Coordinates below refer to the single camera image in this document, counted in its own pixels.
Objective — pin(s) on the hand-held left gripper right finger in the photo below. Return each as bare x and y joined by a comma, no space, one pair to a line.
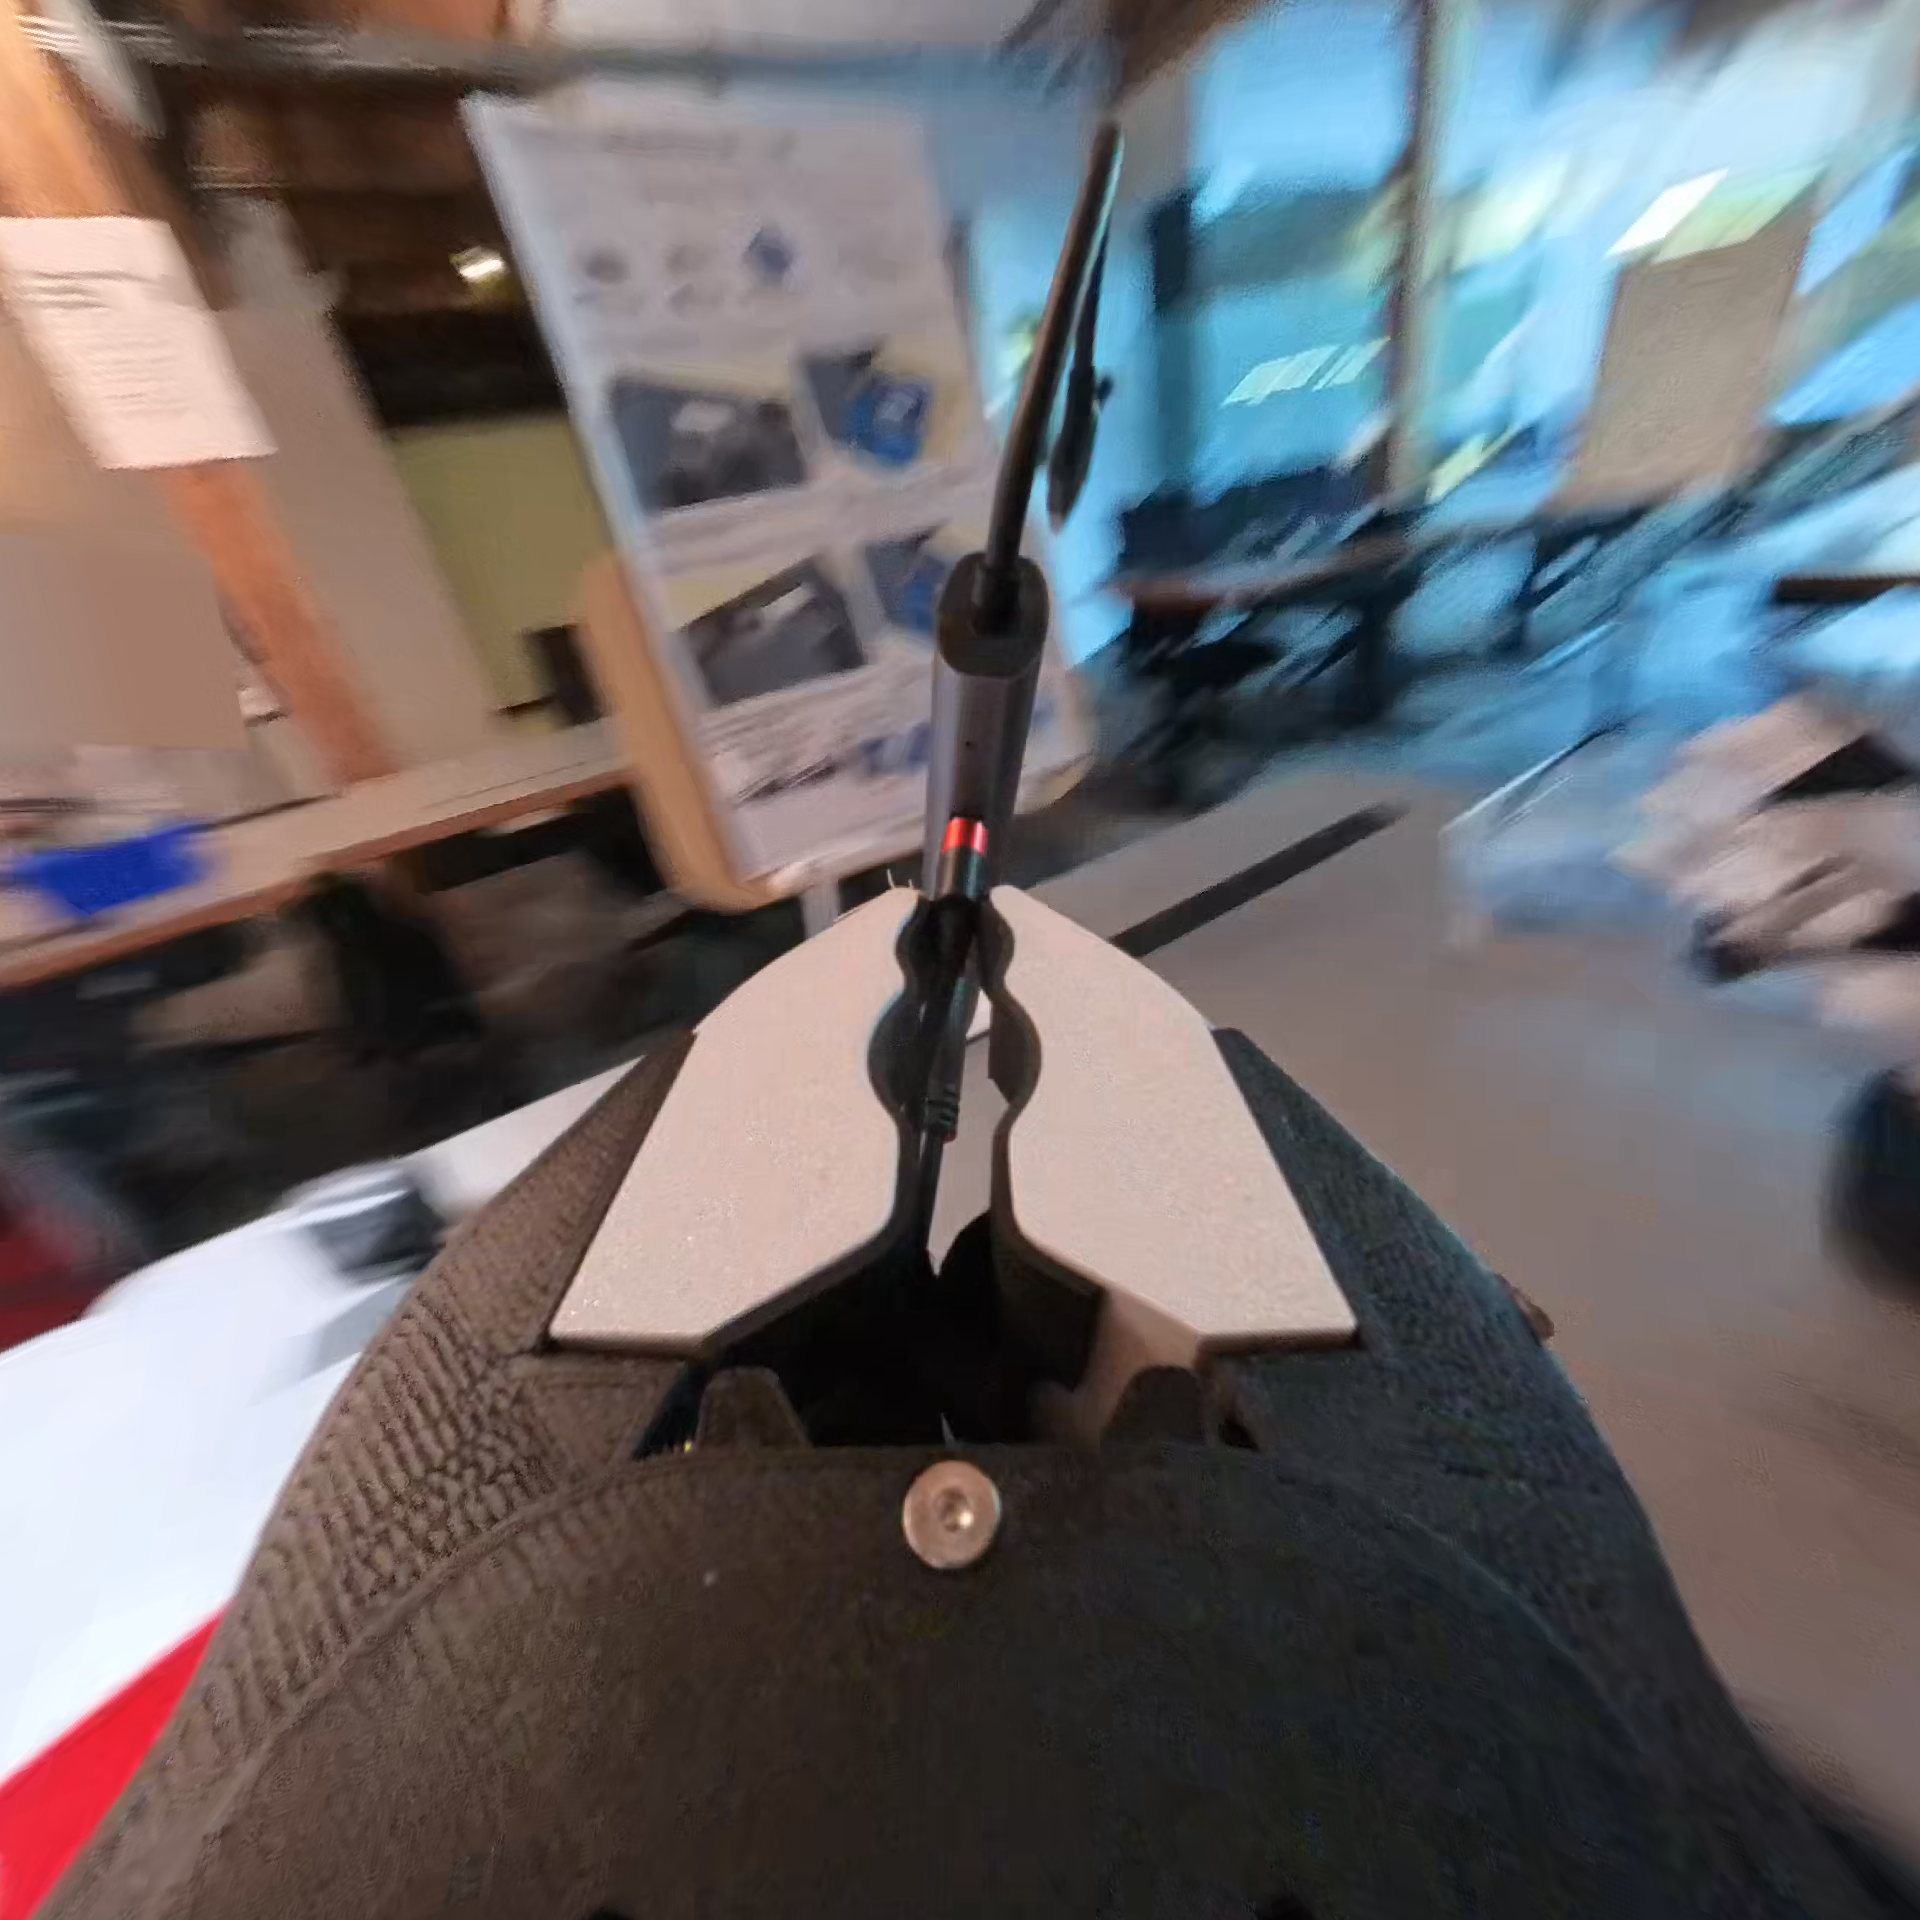
1171,1184

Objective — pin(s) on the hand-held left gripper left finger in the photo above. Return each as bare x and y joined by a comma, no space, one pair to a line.
751,1184

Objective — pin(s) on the grey usb hub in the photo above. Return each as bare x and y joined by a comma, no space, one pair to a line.
974,720

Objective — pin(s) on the red storage box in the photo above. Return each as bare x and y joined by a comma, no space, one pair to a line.
61,1755

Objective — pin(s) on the clear plastic bin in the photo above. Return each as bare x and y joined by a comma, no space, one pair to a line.
1725,840

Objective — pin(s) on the instruction sheet on stand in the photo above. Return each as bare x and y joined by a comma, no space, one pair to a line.
645,720

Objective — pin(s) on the blue plastic bin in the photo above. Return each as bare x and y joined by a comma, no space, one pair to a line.
107,868

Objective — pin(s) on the printed instruction sheet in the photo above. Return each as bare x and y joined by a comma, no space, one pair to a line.
722,374

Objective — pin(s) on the white paper notice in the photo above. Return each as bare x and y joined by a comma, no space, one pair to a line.
135,330

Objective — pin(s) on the wooden post with notice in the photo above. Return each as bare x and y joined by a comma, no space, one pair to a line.
254,598

